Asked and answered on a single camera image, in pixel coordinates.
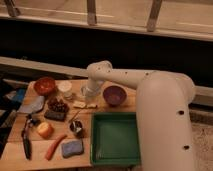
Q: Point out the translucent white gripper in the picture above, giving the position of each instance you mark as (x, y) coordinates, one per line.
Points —
(88, 94)

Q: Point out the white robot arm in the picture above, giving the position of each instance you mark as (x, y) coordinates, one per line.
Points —
(162, 113)

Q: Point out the purple bowl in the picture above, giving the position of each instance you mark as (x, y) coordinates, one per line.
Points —
(114, 95)

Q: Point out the red bowl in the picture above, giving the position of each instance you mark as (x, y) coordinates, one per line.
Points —
(44, 86)

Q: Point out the yellow banana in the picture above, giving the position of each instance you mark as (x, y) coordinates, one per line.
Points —
(82, 105)

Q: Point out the white cup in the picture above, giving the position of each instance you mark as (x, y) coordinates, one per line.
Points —
(65, 87)

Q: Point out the dark grape bunch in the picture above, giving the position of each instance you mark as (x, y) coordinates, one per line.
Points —
(58, 105)

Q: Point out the dark green sponge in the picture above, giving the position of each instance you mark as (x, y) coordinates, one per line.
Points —
(57, 116)

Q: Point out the small metal can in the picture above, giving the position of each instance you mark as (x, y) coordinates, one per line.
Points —
(76, 128)

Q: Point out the grey blue plate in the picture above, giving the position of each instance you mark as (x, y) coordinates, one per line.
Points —
(34, 107)

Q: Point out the green plastic tray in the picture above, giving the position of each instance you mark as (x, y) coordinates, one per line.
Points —
(114, 139)

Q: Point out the yellow apple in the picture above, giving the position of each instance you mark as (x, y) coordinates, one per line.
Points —
(45, 129)

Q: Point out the blue sponge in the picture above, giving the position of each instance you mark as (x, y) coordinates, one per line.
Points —
(72, 148)

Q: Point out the blue cloth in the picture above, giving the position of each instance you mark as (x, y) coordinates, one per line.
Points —
(19, 96)

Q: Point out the orange carrot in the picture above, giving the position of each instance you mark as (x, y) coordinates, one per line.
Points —
(53, 147)

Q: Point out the black handled tool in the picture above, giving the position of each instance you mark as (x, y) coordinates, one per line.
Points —
(24, 134)

